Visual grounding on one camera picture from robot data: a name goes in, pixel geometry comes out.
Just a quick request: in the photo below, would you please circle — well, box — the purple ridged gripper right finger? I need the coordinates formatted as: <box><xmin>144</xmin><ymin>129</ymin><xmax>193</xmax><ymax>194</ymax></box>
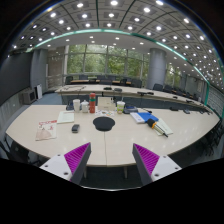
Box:
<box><xmin>132</xmin><ymin>144</ymin><xmax>181</xmax><ymax>185</ymax></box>

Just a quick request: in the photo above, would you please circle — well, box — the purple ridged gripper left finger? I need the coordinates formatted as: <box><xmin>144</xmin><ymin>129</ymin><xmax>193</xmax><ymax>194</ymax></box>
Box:
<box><xmin>41</xmin><ymin>143</ymin><xmax>91</xmax><ymax>184</ymax></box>

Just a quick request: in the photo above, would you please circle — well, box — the dark grey computer mouse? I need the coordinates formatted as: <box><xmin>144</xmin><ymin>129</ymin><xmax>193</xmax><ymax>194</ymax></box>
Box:
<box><xmin>71</xmin><ymin>124</ymin><xmax>80</xmax><ymax>133</ymax></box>

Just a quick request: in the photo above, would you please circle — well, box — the black round mouse pad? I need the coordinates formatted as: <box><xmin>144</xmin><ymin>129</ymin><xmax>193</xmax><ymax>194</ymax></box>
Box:
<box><xmin>93</xmin><ymin>117</ymin><xmax>115</xmax><ymax>131</ymax></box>

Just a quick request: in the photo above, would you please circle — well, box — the red and white magazine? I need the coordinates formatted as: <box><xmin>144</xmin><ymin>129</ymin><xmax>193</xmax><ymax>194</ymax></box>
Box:
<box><xmin>35</xmin><ymin>120</ymin><xmax>57</xmax><ymax>141</ymax></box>

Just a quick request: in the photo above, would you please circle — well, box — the white paper booklet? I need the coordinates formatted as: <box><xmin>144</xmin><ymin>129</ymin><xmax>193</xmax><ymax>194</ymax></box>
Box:
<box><xmin>155</xmin><ymin>119</ymin><xmax>173</xmax><ymax>136</ymax></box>

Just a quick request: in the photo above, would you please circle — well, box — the white open notebook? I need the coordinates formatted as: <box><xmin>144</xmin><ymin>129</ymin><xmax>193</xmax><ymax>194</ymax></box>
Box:
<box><xmin>57</xmin><ymin>111</ymin><xmax>74</xmax><ymax>124</ymax></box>

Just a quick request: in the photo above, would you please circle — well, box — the blue folder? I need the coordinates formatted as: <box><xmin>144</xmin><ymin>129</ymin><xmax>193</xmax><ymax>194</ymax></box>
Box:
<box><xmin>137</xmin><ymin>112</ymin><xmax>158</xmax><ymax>123</ymax></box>

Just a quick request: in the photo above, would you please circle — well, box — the floral printed card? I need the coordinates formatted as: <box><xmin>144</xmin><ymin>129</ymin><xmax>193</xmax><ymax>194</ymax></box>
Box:
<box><xmin>95</xmin><ymin>110</ymin><xmax>115</xmax><ymax>117</ymax></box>

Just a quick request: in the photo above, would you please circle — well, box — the dark blue pouch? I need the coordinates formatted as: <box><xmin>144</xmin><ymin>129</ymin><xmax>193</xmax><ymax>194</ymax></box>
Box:
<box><xmin>123</xmin><ymin>106</ymin><xmax>138</xmax><ymax>114</ymax></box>

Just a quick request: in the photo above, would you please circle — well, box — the white lidded mug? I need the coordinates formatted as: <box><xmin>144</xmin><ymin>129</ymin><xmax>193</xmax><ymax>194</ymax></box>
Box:
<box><xmin>81</xmin><ymin>100</ymin><xmax>89</xmax><ymax>113</ymax></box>

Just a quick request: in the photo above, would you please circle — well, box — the white paper cup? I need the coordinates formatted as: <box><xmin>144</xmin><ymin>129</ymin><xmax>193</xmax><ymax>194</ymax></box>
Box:
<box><xmin>73</xmin><ymin>99</ymin><xmax>81</xmax><ymax>113</ymax></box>

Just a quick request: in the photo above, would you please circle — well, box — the black office chair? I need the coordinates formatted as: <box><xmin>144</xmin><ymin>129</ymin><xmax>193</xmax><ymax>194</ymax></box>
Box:
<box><xmin>0</xmin><ymin>139</ymin><xmax>40</xmax><ymax>166</ymax></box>

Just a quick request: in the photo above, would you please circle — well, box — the green printed paper cup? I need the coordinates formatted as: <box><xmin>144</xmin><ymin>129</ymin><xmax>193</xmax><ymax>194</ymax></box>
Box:
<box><xmin>117</xmin><ymin>101</ymin><xmax>125</xmax><ymax>114</ymax></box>

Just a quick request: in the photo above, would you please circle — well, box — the white cardboard box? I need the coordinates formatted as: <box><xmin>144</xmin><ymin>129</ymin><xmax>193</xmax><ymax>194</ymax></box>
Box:
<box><xmin>98</xmin><ymin>97</ymin><xmax>115</xmax><ymax>111</ymax></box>

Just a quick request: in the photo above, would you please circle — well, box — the red thermos bottle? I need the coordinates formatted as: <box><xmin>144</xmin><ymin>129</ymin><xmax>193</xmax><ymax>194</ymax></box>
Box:
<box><xmin>89</xmin><ymin>93</ymin><xmax>96</xmax><ymax>113</ymax></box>

